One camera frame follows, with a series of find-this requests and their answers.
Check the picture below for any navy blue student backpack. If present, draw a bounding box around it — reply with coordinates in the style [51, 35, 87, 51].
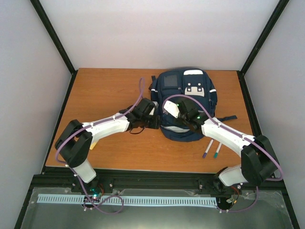
[149, 68, 238, 143]

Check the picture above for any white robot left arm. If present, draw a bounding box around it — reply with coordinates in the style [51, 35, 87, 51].
[54, 98, 160, 192]

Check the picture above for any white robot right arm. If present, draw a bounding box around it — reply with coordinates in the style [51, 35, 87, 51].
[164, 98, 283, 193]

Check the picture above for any purple capped white marker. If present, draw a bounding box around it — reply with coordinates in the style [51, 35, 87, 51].
[203, 139, 214, 158]

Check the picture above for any green capped white marker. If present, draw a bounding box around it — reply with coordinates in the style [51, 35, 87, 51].
[214, 143, 222, 158]

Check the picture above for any yellow highlighter pen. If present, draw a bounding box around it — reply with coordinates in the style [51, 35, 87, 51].
[90, 142, 97, 150]

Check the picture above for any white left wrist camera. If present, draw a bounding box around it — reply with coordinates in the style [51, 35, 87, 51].
[149, 101, 159, 116]

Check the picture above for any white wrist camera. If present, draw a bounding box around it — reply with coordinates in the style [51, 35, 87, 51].
[149, 101, 159, 116]
[163, 100, 180, 118]

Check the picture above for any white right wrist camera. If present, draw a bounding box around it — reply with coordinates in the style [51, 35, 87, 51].
[163, 100, 180, 118]

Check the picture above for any black frame post right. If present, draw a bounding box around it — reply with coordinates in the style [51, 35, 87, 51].
[240, 0, 290, 74]

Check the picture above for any black frame post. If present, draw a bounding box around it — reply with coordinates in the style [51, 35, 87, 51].
[240, 0, 290, 74]
[30, 0, 78, 74]

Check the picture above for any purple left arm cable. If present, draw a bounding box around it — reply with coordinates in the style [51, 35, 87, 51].
[55, 76, 146, 214]

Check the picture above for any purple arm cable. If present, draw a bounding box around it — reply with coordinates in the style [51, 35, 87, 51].
[162, 94, 284, 213]
[55, 76, 146, 214]

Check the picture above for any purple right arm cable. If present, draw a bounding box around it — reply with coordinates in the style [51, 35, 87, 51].
[162, 94, 284, 213]

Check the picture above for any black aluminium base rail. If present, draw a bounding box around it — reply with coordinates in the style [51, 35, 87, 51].
[30, 167, 285, 194]

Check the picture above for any light blue slotted cable duct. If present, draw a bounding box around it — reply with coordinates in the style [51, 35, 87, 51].
[37, 194, 217, 208]

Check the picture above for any black frame post left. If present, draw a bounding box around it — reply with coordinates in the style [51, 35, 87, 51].
[30, 0, 78, 74]

